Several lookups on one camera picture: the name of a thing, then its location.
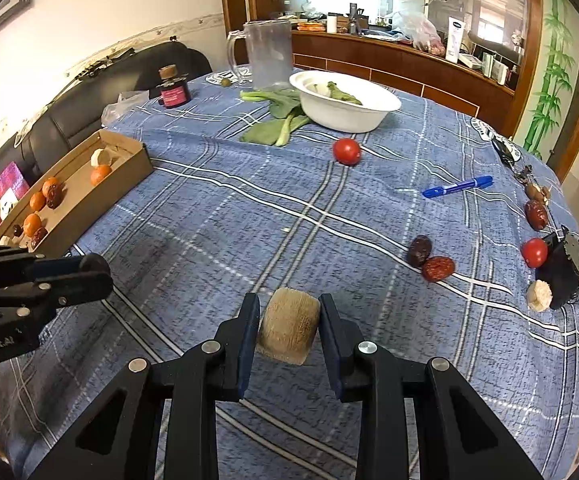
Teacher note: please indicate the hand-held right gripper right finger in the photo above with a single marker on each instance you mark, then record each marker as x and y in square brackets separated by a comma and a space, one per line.
[330, 350]

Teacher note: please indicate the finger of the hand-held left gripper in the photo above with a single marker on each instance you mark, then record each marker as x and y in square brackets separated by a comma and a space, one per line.
[79, 291]
[64, 266]

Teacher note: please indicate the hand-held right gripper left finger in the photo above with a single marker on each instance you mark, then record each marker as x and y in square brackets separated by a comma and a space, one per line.
[248, 340]

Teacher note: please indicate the dried red date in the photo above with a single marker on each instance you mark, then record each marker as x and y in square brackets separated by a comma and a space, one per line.
[537, 215]
[16, 230]
[439, 269]
[39, 236]
[420, 250]
[55, 200]

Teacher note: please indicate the shallow cardboard box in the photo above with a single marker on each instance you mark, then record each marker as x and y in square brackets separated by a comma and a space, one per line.
[76, 200]

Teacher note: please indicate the blue plaid tablecloth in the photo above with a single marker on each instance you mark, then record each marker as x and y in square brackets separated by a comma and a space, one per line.
[269, 220]

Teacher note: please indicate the clear plastic bag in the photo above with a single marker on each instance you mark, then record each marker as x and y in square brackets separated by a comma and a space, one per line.
[124, 107]

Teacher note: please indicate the red tomato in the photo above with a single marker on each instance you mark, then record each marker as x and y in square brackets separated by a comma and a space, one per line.
[347, 151]
[534, 252]

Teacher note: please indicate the dark jar with pink label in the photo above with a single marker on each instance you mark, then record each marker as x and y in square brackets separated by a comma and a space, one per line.
[174, 94]

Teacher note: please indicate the black leather sofa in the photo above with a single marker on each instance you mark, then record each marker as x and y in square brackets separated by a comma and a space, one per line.
[134, 72]

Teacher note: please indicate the blue marker pen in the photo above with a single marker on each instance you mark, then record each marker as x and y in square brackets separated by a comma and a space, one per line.
[457, 186]

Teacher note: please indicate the green bok choy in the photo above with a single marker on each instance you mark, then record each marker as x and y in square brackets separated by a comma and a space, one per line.
[269, 95]
[282, 127]

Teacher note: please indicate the white bowl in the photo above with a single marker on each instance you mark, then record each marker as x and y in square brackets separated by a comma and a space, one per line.
[349, 112]

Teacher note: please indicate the black key pouch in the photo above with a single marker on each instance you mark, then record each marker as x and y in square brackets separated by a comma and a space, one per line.
[562, 272]

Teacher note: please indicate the green vegetable pieces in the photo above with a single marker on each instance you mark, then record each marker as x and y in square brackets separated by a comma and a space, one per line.
[337, 92]

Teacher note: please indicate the small brown nut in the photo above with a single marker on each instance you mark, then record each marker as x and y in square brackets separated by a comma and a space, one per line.
[535, 192]

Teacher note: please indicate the bunch of keys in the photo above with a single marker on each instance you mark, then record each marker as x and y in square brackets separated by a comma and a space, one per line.
[508, 151]

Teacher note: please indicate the clear plastic pitcher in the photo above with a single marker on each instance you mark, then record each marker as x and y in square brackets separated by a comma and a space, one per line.
[268, 55]

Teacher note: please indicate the wooden sideboard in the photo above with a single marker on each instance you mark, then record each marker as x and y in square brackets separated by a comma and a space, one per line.
[409, 67]

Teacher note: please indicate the white cup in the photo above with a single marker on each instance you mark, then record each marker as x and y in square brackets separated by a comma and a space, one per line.
[332, 23]

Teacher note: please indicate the white plastic bag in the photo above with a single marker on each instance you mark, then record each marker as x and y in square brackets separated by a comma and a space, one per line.
[417, 30]

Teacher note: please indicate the white tube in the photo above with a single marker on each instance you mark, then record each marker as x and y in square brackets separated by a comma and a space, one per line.
[455, 40]

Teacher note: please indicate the white container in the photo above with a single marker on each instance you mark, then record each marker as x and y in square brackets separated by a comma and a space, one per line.
[409, 1]

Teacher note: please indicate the wooden door frame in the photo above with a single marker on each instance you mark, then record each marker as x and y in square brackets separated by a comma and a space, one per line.
[237, 5]

